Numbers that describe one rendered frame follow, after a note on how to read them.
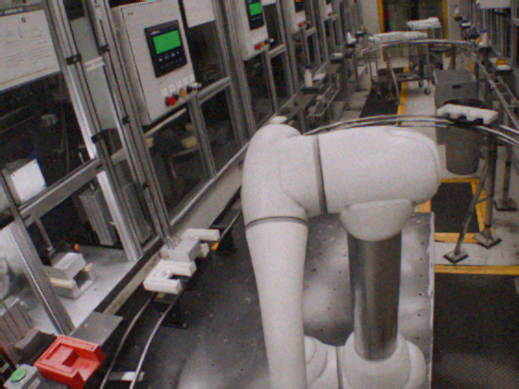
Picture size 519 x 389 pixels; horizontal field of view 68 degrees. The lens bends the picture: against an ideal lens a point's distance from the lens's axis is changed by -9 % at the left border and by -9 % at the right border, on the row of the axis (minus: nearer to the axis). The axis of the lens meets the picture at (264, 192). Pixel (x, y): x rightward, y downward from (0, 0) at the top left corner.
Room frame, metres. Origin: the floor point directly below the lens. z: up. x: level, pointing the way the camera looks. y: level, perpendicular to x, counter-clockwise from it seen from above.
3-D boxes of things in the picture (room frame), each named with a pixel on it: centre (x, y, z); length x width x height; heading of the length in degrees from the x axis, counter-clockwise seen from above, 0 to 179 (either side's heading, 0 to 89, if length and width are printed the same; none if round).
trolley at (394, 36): (6.01, -2.32, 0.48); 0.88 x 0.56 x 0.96; 84
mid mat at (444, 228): (2.67, -1.43, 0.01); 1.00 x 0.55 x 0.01; 156
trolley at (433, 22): (7.00, -3.21, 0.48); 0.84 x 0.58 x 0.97; 164
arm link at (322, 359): (0.73, -0.01, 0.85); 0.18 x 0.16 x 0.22; 80
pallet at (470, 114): (2.35, -1.35, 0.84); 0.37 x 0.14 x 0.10; 34
